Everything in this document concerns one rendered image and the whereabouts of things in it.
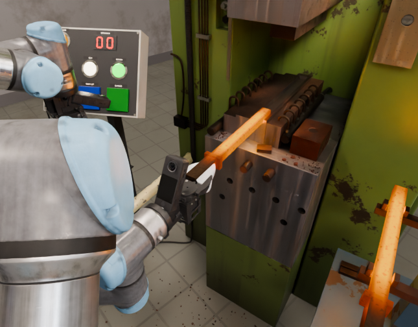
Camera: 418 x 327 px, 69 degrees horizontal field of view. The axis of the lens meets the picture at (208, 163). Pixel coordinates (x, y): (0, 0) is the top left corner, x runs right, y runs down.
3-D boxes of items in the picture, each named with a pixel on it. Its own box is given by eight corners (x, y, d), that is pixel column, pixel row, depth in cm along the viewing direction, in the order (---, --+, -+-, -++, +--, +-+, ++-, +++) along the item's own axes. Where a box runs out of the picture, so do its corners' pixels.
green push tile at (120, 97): (127, 111, 102) (128, 89, 100) (105, 110, 102) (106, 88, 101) (129, 112, 103) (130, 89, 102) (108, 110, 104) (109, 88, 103)
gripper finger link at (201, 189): (201, 175, 73) (177, 195, 68) (201, 169, 72) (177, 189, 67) (217, 183, 71) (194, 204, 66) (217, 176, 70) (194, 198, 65)
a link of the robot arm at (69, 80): (66, 63, 81) (79, 72, 76) (70, 80, 84) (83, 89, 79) (36, 70, 77) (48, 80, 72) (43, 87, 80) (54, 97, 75)
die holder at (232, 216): (291, 268, 112) (317, 176, 85) (205, 224, 129) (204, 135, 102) (334, 183, 149) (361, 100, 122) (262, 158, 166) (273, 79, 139)
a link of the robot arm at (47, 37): (14, 24, 69) (50, 17, 75) (32, 71, 76) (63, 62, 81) (30, 30, 65) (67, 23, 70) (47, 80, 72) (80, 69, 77)
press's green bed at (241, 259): (274, 328, 141) (291, 269, 113) (205, 286, 158) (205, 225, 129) (313, 244, 178) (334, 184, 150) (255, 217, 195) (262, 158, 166)
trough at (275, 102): (266, 124, 93) (266, 121, 93) (250, 120, 96) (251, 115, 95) (311, 79, 121) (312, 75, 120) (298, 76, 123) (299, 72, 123)
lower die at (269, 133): (277, 148, 96) (281, 125, 90) (223, 130, 104) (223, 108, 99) (319, 98, 123) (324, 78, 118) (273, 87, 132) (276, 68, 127)
